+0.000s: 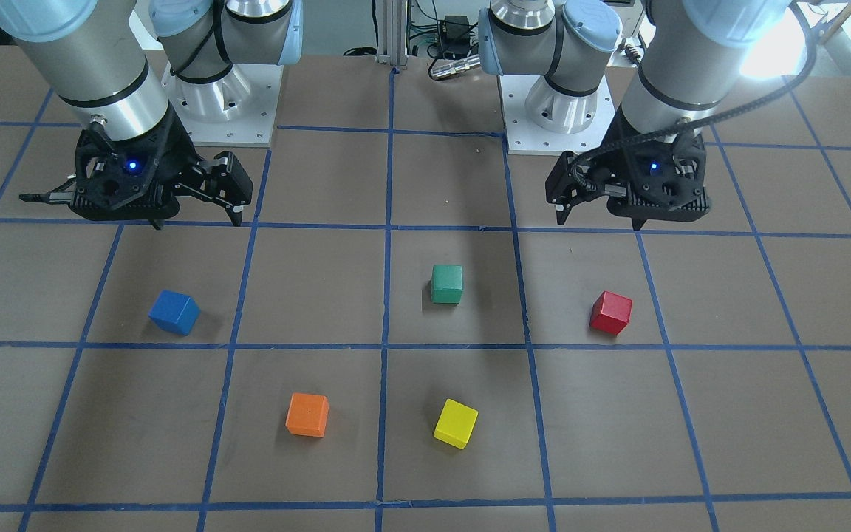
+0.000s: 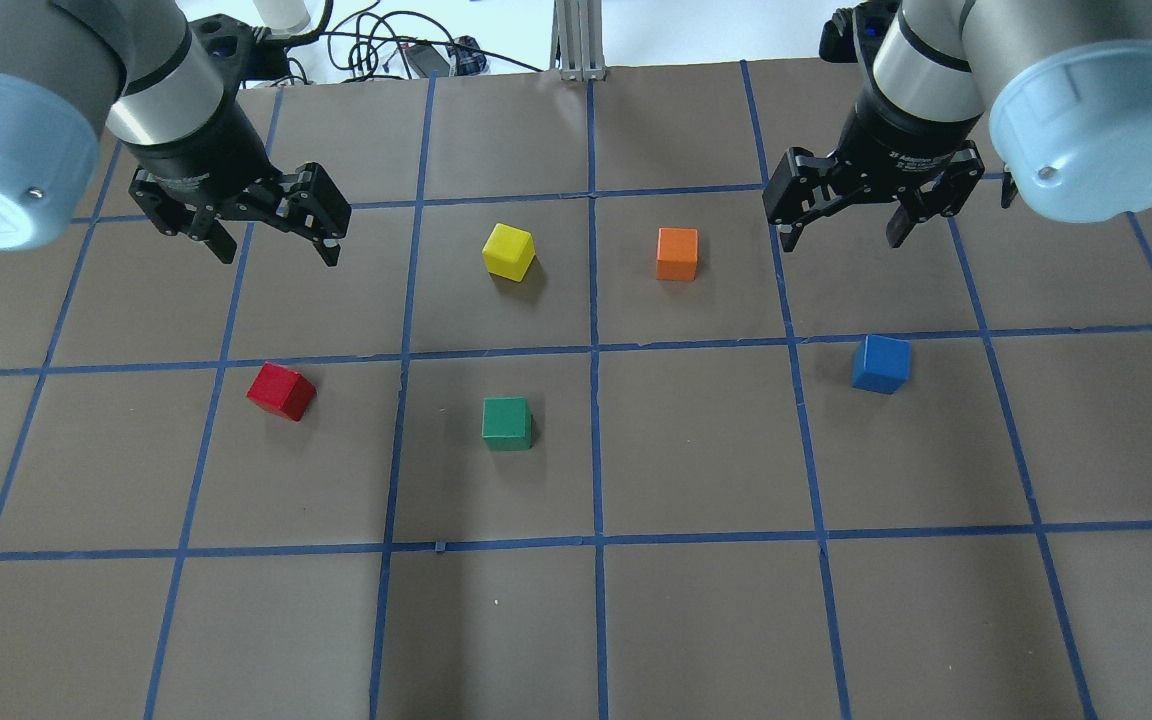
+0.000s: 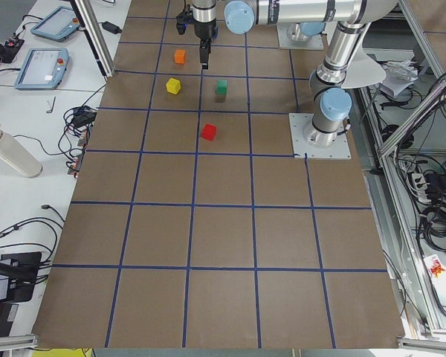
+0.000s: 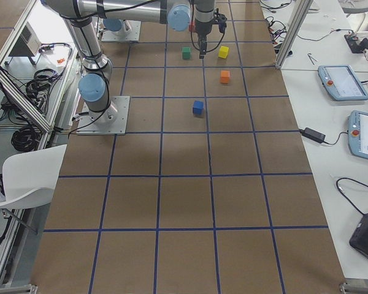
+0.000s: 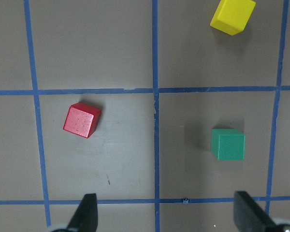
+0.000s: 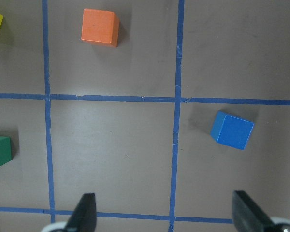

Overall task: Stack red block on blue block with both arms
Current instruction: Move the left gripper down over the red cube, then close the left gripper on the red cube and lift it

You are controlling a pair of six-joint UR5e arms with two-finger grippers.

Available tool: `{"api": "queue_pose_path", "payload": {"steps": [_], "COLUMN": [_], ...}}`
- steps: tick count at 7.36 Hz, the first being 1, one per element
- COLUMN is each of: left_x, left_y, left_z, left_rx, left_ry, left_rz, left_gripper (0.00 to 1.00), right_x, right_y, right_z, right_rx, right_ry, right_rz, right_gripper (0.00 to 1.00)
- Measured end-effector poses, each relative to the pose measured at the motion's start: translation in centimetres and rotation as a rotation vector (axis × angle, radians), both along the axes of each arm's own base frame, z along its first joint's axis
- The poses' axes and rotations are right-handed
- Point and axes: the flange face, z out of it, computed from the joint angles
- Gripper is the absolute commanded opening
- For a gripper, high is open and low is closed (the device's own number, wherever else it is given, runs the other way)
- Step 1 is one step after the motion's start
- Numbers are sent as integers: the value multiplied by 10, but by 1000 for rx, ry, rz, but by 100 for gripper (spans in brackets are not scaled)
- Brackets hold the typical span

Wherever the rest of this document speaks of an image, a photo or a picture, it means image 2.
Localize blue block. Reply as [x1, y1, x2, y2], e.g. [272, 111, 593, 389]
[851, 334, 914, 395]

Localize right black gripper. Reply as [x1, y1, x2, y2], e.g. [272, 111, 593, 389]
[761, 85, 986, 251]

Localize orange block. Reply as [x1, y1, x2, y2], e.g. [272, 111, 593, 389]
[655, 227, 700, 282]

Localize aluminium frame post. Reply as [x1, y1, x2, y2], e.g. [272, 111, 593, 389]
[550, 0, 607, 82]

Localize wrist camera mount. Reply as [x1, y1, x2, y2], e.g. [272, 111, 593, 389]
[817, 1, 900, 65]
[188, 14, 291, 91]

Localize black cables on table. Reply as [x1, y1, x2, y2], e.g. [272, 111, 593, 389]
[247, 5, 541, 86]

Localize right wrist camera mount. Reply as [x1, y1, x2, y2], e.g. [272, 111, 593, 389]
[817, 1, 900, 65]

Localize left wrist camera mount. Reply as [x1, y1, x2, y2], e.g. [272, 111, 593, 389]
[188, 14, 291, 91]

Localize yellow block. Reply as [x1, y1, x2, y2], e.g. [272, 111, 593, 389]
[482, 223, 536, 283]

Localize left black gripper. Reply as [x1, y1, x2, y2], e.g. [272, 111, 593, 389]
[127, 94, 353, 268]

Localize green block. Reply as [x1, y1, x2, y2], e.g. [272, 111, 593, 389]
[482, 396, 535, 452]

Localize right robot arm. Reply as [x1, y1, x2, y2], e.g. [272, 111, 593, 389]
[761, 1, 1152, 252]

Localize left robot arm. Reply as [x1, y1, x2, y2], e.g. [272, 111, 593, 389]
[0, 1, 351, 266]

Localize black power adapter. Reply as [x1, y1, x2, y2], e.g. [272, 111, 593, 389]
[402, 41, 453, 78]

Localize red block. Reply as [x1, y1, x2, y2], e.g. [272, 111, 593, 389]
[244, 363, 317, 420]

